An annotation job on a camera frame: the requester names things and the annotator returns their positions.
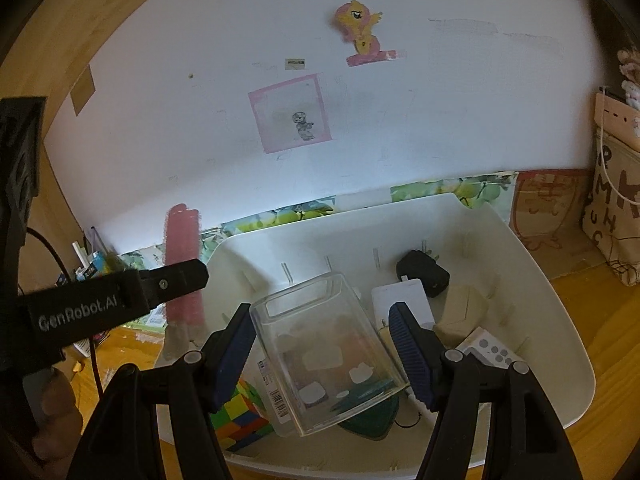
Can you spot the brown-haired cloth doll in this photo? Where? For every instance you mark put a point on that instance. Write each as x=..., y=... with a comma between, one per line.
x=631, y=80

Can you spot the clear labelled small box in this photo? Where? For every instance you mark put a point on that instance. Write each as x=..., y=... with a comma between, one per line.
x=275, y=400

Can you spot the orange juice carton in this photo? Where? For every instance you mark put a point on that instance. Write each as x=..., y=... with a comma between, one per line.
x=97, y=262

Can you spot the white compact camera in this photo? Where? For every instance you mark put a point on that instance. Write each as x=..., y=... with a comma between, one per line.
x=487, y=347

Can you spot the pink square wall sticker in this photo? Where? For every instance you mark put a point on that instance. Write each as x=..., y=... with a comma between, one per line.
x=290, y=112

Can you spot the clear plastic box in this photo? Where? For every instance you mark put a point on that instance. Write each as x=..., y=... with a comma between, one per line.
x=320, y=340

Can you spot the yellow pony wall sticker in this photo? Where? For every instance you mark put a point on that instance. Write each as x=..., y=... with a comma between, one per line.
x=360, y=30

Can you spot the green bottle gold cap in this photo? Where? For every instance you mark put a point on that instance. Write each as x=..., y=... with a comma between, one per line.
x=372, y=422

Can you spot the small yellow block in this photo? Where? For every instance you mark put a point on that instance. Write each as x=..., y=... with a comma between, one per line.
x=76, y=366

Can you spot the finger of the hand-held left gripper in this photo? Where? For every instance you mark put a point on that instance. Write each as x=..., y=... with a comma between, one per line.
x=175, y=280

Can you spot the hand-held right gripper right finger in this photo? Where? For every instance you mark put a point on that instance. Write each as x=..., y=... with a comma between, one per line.
x=412, y=355

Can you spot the multicoloured puzzle cube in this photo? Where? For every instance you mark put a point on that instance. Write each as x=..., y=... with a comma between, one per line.
x=240, y=420

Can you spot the person's left hand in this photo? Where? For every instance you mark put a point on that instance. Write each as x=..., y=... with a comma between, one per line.
x=57, y=410

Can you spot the beige angular box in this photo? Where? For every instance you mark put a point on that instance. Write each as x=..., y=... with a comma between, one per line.
x=462, y=315

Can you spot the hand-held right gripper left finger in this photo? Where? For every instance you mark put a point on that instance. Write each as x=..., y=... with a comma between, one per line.
x=232, y=355

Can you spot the green leaf printed poster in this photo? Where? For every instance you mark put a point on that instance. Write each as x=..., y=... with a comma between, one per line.
x=465, y=190

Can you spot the brown cartoon cardboard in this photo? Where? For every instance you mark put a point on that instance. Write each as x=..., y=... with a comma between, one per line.
x=550, y=210

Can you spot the white plastic bin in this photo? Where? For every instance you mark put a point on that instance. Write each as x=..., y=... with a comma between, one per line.
x=525, y=285

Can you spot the small grey wall label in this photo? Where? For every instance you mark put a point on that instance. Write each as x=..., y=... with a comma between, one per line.
x=295, y=62

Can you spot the printed brown paper bag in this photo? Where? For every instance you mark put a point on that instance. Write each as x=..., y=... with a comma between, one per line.
x=617, y=220

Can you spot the pink rectangular bar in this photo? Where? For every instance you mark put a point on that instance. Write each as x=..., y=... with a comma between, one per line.
x=182, y=240

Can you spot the black charger plug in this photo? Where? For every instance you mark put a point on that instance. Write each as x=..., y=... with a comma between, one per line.
x=422, y=270

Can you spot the white rectangular box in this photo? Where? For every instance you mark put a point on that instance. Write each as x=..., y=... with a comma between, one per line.
x=400, y=295

